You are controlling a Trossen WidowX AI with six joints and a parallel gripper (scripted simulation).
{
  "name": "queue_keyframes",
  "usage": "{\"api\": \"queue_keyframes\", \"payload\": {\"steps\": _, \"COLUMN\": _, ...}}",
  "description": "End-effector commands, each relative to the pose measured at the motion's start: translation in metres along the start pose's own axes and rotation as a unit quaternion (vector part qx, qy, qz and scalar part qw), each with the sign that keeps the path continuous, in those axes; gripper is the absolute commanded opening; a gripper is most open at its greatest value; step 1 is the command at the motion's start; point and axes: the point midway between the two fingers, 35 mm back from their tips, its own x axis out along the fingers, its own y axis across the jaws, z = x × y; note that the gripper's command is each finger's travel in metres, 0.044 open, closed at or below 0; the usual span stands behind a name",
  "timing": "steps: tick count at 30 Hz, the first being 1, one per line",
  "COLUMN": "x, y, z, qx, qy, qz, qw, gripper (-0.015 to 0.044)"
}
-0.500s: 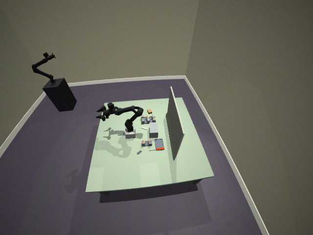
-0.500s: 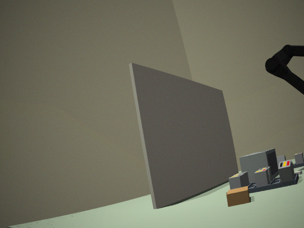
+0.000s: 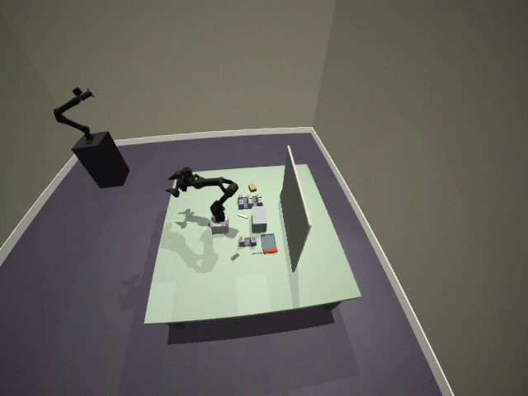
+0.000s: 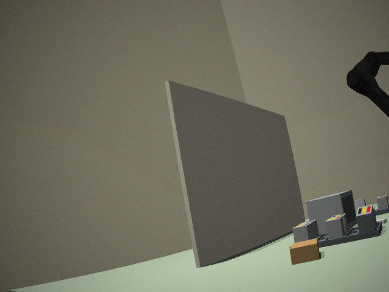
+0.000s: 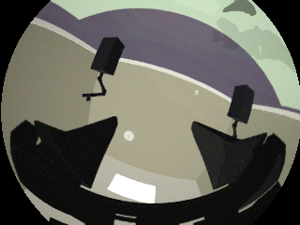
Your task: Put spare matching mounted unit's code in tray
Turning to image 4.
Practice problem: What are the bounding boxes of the tan cardboard box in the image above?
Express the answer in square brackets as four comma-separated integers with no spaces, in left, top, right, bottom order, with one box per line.
[289,238,320,265]

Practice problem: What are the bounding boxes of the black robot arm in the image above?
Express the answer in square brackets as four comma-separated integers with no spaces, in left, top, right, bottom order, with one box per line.
[346,51,389,117]

